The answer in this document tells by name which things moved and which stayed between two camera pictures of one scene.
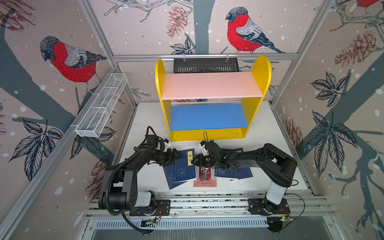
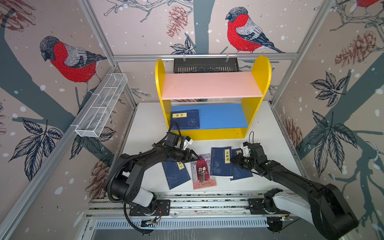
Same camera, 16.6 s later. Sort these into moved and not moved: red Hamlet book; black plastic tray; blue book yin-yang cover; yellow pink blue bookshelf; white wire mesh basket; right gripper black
Moved: right gripper black; blue book yin-yang cover
Not moved: black plastic tray; white wire mesh basket; yellow pink blue bookshelf; red Hamlet book
